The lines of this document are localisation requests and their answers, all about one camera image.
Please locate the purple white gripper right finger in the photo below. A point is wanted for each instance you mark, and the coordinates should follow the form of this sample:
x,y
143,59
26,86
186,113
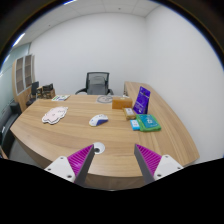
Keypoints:
x,y
154,166

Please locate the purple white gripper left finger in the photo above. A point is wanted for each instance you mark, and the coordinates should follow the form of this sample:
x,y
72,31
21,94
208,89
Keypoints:
x,y
73,168

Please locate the white and blue computer mouse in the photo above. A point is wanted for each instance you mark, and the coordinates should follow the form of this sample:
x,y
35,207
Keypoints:
x,y
98,120

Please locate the pink white flower mouse pad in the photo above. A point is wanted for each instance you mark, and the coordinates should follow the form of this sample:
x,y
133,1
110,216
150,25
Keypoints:
x,y
54,115

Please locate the green folded cloth pack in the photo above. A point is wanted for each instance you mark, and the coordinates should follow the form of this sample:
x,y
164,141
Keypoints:
x,y
148,123

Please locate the small blue white card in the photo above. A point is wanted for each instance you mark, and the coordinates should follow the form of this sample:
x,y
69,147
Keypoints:
x,y
134,124

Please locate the small tan packaged box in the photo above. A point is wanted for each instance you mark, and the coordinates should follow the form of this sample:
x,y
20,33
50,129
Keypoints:
x,y
129,114

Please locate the purple standing booklet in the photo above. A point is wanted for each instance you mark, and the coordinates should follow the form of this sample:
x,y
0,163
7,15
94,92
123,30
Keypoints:
x,y
142,101

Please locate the green white leaflet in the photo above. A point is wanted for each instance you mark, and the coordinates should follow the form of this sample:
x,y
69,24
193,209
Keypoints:
x,y
60,97

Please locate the brown cardboard box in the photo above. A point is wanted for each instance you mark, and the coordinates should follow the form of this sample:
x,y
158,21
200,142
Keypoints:
x,y
121,102

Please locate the round grey coaster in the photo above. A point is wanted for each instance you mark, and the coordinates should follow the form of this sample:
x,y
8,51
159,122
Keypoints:
x,y
104,99

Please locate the black desk items cluster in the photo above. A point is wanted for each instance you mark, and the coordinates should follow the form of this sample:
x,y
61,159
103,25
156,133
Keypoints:
x,y
46,92

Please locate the black side chair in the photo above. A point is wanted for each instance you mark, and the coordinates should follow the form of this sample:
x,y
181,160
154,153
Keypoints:
x,y
10,115

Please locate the grey mesh office chair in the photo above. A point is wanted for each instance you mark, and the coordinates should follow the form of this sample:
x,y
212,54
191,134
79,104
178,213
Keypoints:
x,y
97,83

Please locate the wooden cabinet with glass doors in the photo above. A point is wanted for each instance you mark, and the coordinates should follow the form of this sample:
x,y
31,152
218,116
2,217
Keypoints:
x,y
22,79

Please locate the white round cable grommet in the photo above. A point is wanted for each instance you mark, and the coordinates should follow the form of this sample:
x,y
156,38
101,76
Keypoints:
x,y
99,147

